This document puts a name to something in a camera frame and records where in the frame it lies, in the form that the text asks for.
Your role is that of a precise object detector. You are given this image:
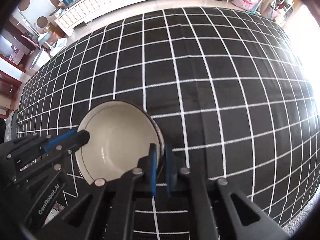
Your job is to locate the patterned floral bowl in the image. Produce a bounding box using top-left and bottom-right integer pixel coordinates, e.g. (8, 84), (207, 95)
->
(75, 100), (164, 184)

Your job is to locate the white plastic bin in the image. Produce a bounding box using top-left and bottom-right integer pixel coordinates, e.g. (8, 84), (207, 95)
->
(30, 48), (50, 71)

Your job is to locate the white dustpan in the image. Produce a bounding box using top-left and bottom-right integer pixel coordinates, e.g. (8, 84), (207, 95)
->
(49, 37), (68, 57)

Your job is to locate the black white checked tablecloth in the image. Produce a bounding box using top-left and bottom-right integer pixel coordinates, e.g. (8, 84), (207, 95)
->
(16, 7), (319, 228)

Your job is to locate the white tufted tv cabinet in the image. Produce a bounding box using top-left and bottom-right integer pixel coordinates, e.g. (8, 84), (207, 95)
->
(55, 0), (144, 37)

